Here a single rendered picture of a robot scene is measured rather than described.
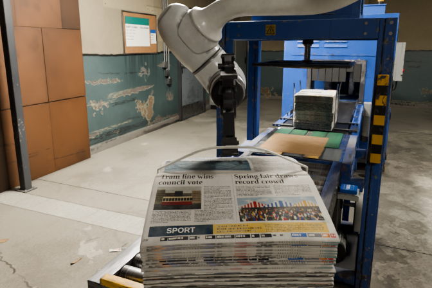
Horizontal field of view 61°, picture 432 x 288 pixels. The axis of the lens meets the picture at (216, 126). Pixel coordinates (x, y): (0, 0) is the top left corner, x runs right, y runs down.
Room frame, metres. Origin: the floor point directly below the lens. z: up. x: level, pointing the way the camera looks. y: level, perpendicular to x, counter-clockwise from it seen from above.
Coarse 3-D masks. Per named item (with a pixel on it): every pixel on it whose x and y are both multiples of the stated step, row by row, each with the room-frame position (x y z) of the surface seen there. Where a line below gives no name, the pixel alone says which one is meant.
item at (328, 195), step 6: (336, 162) 1.88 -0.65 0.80; (330, 168) 1.77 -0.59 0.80; (336, 168) 1.77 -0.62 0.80; (330, 174) 1.68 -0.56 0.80; (336, 174) 1.68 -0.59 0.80; (330, 180) 1.61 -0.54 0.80; (336, 180) 1.61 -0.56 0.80; (324, 186) 1.53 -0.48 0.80; (330, 186) 1.53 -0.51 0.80; (336, 186) 1.57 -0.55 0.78; (324, 192) 1.46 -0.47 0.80; (330, 192) 1.46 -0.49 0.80; (336, 192) 1.62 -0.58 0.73; (324, 198) 1.40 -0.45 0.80; (330, 198) 1.40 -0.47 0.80; (336, 198) 1.65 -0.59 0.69; (330, 204) 1.36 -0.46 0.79; (330, 210) 1.33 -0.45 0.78; (330, 216) 1.40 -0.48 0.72
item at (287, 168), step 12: (168, 168) 0.67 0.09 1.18; (180, 168) 0.67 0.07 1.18; (192, 168) 0.67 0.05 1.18; (204, 168) 0.67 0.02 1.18; (216, 168) 0.67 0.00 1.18; (228, 168) 0.67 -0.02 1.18; (240, 168) 0.67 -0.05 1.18; (252, 168) 0.67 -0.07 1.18; (264, 168) 0.67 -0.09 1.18; (276, 168) 0.67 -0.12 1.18; (288, 168) 0.67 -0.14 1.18; (300, 168) 0.68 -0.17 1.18
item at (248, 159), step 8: (168, 160) 0.77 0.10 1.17; (184, 160) 0.76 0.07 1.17; (192, 160) 0.75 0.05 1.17; (200, 160) 0.75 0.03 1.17; (208, 160) 0.75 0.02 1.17; (216, 160) 0.75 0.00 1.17; (224, 160) 0.75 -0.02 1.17; (232, 160) 0.74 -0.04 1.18; (240, 160) 0.74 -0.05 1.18; (248, 160) 0.74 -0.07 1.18; (256, 160) 0.74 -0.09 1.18; (264, 160) 0.74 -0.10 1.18; (272, 160) 0.73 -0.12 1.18; (280, 160) 0.73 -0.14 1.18
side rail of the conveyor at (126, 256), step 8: (248, 152) 2.06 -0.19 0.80; (136, 240) 1.07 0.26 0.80; (128, 248) 1.02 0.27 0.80; (136, 248) 1.02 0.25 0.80; (120, 256) 0.97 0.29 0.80; (128, 256) 0.97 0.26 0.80; (112, 264) 0.94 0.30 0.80; (120, 264) 0.94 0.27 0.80; (128, 264) 0.95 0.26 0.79; (104, 272) 0.90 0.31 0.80; (112, 272) 0.90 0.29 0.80; (88, 280) 0.86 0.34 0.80; (96, 280) 0.86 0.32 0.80
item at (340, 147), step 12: (264, 132) 2.59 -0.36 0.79; (276, 132) 2.56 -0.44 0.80; (288, 132) 2.56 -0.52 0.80; (300, 132) 2.56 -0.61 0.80; (312, 132) 2.56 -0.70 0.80; (324, 132) 2.56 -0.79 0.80; (252, 144) 2.27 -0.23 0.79; (336, 144) 2.24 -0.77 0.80; (348, 144) 2.27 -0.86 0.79; (288, 156) 2.00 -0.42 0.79; (300, 156) 1.98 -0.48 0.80; (312, 156) 1.98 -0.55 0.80; (324, 156) 1.98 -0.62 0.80; (336, 156) 1.98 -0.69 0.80; (348, 156) 2.00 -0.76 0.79; (348, 168) 1.87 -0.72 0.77
